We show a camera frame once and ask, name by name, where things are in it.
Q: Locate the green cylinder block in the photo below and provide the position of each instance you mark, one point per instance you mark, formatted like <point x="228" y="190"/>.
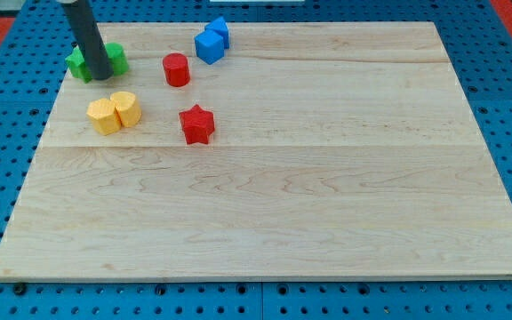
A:
<point x="117" y="58"/>

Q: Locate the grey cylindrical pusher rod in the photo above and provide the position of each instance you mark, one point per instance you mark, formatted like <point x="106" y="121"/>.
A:
<point x="83" y="24"/>

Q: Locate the green star block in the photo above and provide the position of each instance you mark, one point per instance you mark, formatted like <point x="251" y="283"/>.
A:
<point x="77" y="66"/>

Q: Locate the yellow cylinder block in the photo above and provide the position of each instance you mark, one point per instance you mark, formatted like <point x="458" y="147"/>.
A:
<point x="127" y="107"/>

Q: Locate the red cylinder block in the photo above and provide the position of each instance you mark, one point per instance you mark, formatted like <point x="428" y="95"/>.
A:
<point x="176" y="69"/>

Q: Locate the light wooden board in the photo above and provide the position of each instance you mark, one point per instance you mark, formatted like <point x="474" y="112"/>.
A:
<point x="341" y="152"/>

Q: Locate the red star block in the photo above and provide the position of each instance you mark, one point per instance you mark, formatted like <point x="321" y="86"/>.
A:
<point x="197" y="125"/>

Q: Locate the blue block behind cube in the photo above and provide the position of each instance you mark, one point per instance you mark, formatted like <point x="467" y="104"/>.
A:
<point x="219" y="26"/>

